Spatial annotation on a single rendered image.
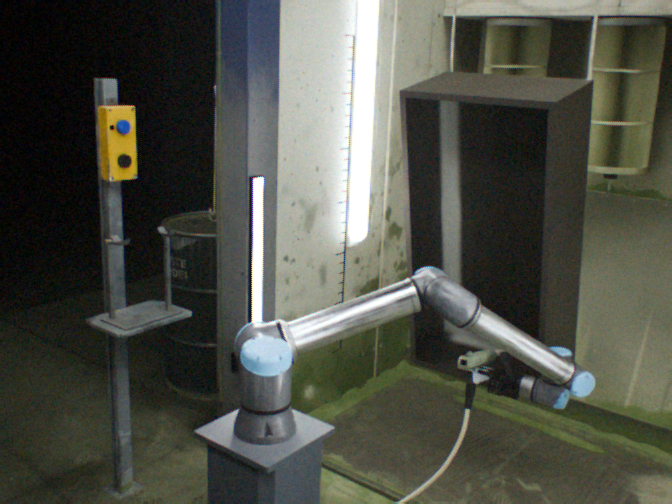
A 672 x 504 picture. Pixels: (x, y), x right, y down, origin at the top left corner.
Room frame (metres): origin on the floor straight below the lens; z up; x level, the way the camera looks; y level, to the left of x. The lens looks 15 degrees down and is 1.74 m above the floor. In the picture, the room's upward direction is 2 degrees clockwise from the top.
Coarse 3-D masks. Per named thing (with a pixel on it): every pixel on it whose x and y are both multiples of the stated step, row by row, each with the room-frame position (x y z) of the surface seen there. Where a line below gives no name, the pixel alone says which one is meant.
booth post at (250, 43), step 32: (224, 0) 2.91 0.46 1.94; (256, 0) 2.87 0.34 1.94; (224, 32) 2.91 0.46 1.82; (256, 32) 2.87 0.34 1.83; (224, 64) 2.91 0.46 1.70; (256, 64) 2.87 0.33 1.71; (224, 96) 2.91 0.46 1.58; (256, 96) 2.87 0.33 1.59; (224, 128) 2.91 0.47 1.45; (256, 128) 2.88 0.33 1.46; (224, 160) 2.91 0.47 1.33; (256, 160) 2.88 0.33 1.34; (224, 192) 2.91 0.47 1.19; (224, 224) 2.91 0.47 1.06; (224, 256) 2.91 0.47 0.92; (224, 288) 2.91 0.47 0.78; (224, 320) 2.91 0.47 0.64; (224, 352) 2.92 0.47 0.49; (224, 384) 2.92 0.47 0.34
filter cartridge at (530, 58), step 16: (496, 16) 3.85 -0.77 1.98; (512, 16) 3.79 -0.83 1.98; (496, 32) 3.87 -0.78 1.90; (512, 32) 3.81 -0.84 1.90; (528, 32) 3.80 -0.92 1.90; (544, 32) 3.82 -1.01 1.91; (496, 48) 3.86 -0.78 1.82; (512, 48) 3.80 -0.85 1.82; (528, 48) 3.80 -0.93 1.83; (544, 48) 3.84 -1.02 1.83; (496, 64) 3.86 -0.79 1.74; (512, 64) 3.81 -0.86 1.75; (528, 64) 3.80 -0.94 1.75; (544, 64) 3.86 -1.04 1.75
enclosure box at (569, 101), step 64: (448, 128) 3.05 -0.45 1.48; (512, 128) 2.88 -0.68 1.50; (576, 128) 2.57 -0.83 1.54; (448, 192) 3.11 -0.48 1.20; (512, 192) 2.92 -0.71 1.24; (576, 192) 2.64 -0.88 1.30; (448, 256) 3.15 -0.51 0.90; (512, 256) 2.96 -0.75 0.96; (576, 256) 2.73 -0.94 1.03; (512, 320) 3.01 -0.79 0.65; (576, 320) 2.82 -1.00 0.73
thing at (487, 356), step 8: (480, 352) 2.62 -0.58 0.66; (488, 352) 2.65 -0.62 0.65; (496, 352) 2.70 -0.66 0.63; (472, 360) 2.48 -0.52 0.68; (480, 360) 2.55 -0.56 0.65; (488, 360) 2.62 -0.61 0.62; (464, 368) 2.46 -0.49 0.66; (472, 368) 2.49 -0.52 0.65; (472, 376) 2.53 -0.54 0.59; (472, 384) 2.53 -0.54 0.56; (472, 392) 2.52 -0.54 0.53; (472, 400) 2.52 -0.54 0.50
